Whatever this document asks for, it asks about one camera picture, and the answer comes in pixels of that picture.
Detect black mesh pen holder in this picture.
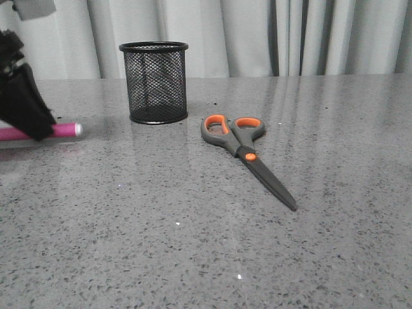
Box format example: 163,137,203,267
119,41,189,124

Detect grey curtain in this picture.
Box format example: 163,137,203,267
1,1,411,79

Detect grey orange scissors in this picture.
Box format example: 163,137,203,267
200,114,297,211

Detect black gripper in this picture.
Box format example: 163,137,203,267
1,30,56,141

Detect pink marker pen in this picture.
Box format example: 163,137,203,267
1,122,83,141

